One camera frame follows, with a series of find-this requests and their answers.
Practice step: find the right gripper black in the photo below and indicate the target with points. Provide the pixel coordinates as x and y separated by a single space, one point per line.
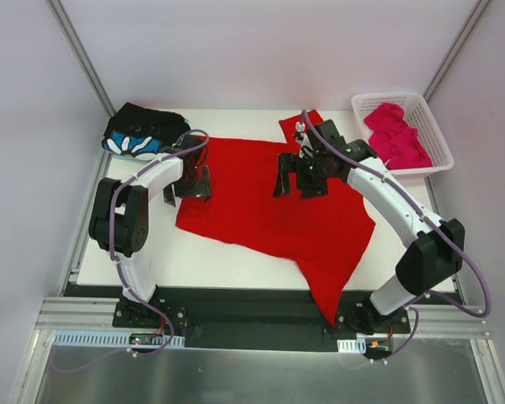
300 178

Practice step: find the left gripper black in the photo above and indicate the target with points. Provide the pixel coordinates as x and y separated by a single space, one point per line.
194 188

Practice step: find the red t shirt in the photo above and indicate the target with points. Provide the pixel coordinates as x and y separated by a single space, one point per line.
325 236

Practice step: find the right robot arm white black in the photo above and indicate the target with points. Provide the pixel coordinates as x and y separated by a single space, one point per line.
432 244

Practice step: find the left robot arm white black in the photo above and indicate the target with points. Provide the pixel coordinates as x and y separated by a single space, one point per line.
119 221

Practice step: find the folded black flower t shirt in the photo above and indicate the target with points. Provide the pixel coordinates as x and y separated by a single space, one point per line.
130 114

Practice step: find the crumpled magenta t shirt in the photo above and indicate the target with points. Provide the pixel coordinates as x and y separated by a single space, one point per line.
394 140

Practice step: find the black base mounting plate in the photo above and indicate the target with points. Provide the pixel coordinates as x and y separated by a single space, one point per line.
253 319

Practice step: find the white plastic basket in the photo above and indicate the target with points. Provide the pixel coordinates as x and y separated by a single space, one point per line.
418 115

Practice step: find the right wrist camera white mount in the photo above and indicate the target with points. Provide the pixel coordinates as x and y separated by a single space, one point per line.
302 139

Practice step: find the aluminium front frame rail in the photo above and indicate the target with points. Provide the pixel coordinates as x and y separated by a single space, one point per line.
77 313

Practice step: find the right white cable duct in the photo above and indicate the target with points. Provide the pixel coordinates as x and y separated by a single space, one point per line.
353 346

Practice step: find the white cable duct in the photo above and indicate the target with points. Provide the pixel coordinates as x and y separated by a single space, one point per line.
95 339
353 346

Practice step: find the left white cable duct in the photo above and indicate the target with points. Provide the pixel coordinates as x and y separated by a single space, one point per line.
95 339

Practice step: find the left aluminium corner post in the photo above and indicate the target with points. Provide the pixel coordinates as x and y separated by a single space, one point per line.
73 39

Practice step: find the aluminium corner post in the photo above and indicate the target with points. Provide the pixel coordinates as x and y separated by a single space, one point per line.
464 34
73 39

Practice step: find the right aluminium corner post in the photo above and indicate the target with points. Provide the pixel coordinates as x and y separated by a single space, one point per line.
464 34

